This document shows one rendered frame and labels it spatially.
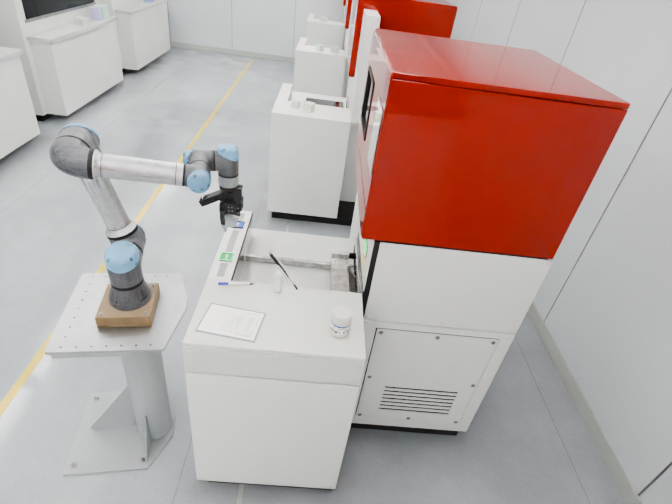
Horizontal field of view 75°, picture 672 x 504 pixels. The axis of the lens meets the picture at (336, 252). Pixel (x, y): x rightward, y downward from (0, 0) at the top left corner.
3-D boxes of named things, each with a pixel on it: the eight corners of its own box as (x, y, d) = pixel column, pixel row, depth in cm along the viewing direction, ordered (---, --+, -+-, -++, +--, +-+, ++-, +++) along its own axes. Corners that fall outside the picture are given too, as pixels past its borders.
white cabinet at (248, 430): (334, 344, 284) (353, 239, 238) (333, 499, 205) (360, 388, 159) (234, 335, 280) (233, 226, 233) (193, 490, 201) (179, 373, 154)
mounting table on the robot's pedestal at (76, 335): (52, 376, 161) (43, 352, 154) (88, 295, 196) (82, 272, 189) (181, 371, 170) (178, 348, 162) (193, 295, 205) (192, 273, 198)
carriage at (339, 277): (347, 259, 216) (348, 254, 214) (348, 310, 186) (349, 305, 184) (331, 257, 215) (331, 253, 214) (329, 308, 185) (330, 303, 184)
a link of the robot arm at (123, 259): (106, 289, 161) (98, 260, 153) (112, 266, 171) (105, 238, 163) (142, 287, 164) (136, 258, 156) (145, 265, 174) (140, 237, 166)
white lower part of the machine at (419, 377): (435, 331, 305) (470, 232, 259) (462, 441, 238) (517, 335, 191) (334, 322, 301) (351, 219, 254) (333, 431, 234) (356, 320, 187)
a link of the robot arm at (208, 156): (181, 159, 150) (215, 159, 153) (183, 145, 159) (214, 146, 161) (183, 179, 155) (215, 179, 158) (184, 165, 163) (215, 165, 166)
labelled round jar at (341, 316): (348, 324, 163) (352, 305, 157) (349, 339, 157) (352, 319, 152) (329, 323, 162) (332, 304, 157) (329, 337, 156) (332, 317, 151)
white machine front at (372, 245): (356, 220, 253) (368, 155, 231) (363, 319, 187) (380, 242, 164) (351, 219, 253) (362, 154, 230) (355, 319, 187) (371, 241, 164)
